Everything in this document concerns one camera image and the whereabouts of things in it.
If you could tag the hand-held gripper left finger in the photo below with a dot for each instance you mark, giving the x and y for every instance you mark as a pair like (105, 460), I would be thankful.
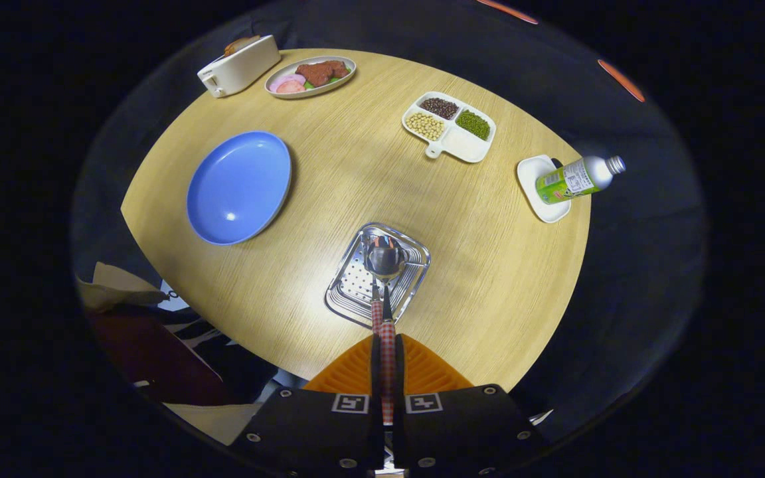
(376, 372)

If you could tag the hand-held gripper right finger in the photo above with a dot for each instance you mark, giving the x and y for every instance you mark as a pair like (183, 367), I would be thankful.
(400, 372)

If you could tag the perforated metal tray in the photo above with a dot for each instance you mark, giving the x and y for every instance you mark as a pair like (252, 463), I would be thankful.
(349, 292)

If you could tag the black white striped cloth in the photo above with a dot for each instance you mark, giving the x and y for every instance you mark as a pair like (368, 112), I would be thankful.
(190, 332)

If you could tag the dark red cloth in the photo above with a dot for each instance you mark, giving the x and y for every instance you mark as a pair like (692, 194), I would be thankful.
(157, 358)

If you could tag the blue round plate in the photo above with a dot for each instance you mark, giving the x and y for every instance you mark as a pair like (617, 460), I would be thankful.
(236, 189)

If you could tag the small white square dish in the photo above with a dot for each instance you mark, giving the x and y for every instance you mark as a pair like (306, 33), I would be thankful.
(530, 179)

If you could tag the white divided dish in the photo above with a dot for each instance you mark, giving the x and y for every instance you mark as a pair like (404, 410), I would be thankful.
(465, 143)

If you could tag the pile of yellow soybeans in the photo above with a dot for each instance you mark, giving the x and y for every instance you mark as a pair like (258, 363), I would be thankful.
(425, 125)

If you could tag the pile of green beans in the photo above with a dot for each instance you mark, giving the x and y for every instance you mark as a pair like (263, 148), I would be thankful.
(473, 124)

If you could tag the silver bottle with green label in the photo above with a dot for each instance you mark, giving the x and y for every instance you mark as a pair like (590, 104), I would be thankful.
(575, 179)

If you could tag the pile of dark red beans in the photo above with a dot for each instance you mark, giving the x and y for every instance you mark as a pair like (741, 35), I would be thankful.
(439, 107)

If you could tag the white oval plate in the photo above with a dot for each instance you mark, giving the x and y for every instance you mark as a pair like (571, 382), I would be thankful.
(309, 93)

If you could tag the green vegetable leaves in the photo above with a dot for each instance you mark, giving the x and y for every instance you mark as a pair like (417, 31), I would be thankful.
(308, 85)

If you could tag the pink ham slices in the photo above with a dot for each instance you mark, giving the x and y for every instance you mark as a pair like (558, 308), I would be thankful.
(289, 86)

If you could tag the brown meat piece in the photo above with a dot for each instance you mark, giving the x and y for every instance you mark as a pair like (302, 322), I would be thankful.
(319, 72)

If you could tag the black backdrop cloth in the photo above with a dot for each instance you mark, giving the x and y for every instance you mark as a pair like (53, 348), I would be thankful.
(555, 86)

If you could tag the white toaster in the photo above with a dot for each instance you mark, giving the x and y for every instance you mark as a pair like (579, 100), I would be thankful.
(243, 66)

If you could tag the toasted bread slice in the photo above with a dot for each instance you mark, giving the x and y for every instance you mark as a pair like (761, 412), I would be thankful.
(240, 45)

